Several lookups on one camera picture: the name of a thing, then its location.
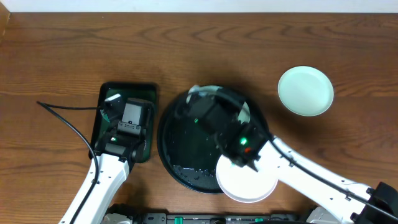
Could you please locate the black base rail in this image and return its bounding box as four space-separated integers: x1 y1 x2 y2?
102 203 312 224

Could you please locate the round black tray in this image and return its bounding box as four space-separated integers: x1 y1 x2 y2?
156 88 271 195

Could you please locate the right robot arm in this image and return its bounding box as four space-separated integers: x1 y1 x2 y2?
214 123 397 223

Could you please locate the mint plate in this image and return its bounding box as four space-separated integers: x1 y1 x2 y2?
277 66 334 116
186 85 251 123

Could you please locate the rectangular black tray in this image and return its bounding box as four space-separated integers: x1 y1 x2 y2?
91 82 157 160

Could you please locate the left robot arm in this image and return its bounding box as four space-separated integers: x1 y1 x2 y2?
60 93 154 223

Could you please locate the white plate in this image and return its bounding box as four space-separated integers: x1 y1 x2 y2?
216 155 278 203

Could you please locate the green sponge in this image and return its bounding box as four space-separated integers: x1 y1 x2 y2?
100 110 110 123

